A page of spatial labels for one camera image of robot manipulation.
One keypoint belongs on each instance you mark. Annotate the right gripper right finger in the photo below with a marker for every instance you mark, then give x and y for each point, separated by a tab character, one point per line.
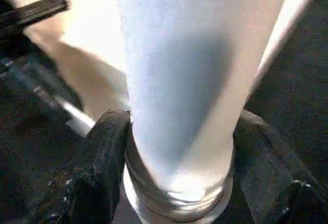
277	178

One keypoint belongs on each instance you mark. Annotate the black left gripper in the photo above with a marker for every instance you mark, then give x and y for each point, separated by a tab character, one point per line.
31	14

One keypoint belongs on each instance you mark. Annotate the black mat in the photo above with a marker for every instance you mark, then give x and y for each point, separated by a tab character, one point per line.
302	106

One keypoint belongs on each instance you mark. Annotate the white plastic table top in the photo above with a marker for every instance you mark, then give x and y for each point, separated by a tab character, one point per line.
92	44

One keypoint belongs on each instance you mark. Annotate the white plastic table leg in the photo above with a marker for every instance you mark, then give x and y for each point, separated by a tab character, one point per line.
189	80

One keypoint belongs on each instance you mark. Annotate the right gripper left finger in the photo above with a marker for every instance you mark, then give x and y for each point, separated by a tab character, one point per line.
95	172

